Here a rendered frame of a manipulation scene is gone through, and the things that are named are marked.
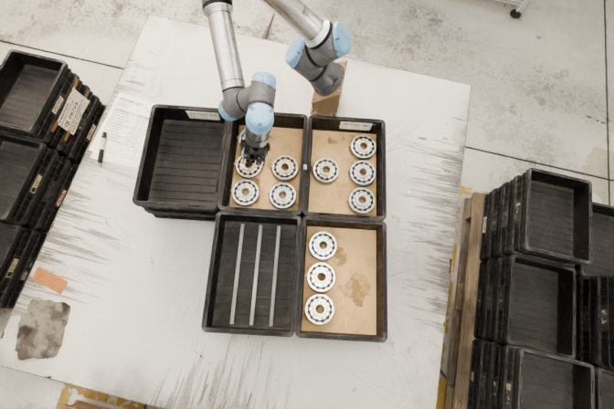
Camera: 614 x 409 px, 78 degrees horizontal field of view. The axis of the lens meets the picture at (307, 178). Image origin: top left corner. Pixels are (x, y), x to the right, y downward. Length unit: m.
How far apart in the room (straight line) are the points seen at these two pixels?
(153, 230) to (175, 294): 0.27
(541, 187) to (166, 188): 1.75
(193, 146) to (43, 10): 2.12
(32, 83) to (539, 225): 2.62
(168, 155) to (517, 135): 2.20
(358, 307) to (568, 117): 2.19
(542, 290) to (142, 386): 1.79
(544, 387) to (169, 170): 1.78
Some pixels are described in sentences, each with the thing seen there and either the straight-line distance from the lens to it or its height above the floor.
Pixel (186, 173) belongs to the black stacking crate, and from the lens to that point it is 1.56.
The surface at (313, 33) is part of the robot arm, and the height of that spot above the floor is 1.16.
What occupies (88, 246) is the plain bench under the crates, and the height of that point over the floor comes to 0.70.
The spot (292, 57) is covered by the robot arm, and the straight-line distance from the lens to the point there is 1.51.
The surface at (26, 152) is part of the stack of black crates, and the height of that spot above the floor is 0.38.
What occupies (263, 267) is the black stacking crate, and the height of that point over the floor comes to 0.83.
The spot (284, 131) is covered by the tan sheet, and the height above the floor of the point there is 0.83.
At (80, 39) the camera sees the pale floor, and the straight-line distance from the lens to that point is 3.20.
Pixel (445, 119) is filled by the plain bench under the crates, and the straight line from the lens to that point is 1.88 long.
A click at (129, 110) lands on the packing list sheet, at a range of 1.90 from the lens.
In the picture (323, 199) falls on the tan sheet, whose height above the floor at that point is 0.83.
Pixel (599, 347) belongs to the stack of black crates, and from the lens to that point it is 2.22.
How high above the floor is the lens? 2.25
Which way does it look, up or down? 71 degrees down
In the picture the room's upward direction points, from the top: 7 degrees clockwise
